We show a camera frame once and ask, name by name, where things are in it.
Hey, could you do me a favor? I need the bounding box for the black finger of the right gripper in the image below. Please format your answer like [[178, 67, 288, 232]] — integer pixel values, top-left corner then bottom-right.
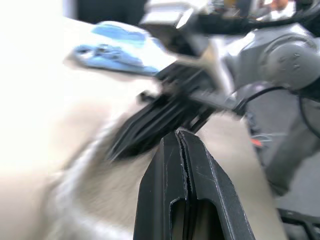
[[109, 96, 186, 154], [107, 105, 204, 161]]

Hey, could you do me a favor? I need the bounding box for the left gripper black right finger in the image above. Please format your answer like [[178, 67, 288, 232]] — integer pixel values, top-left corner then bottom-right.
[[177, 129, 256, 240]]

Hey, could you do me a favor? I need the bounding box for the black robot waist housing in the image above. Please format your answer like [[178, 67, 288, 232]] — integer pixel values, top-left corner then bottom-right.
[[276, 207, 320, 240]]

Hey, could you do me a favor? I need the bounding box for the blue cloth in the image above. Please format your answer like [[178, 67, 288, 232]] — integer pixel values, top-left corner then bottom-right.
[[71, 21, 163, 76]]

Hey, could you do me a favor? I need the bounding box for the person in white shirt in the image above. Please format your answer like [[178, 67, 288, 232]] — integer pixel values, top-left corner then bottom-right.
[[258, 0, 298, 21]]

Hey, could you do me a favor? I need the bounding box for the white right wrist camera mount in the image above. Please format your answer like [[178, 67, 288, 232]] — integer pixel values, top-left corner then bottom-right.
[[138, 7, 227, 88]]

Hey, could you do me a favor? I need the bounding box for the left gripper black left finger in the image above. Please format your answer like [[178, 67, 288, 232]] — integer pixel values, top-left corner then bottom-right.
[[132, 129, 191, 240]]

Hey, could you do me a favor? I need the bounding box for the silver robot torso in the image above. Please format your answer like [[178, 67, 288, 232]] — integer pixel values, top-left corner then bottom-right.
[[246, 92, 320, 198]]

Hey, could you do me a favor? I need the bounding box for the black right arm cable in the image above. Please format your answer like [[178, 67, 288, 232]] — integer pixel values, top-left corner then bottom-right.
[[197, 0, 320, 30]]

